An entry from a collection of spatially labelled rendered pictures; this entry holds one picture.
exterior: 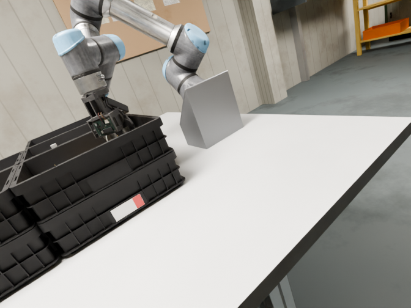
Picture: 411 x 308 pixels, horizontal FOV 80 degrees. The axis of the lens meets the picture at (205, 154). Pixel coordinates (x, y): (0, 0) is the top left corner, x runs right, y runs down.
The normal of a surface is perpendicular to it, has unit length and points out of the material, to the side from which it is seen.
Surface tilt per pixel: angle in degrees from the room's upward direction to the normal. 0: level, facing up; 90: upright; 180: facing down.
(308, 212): 0
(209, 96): 90
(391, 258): 0
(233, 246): 0
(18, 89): 90
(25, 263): 90
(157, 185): 90
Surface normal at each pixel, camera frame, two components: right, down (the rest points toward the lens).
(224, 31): 0.57, 0.14
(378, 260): -0.32, -0.87
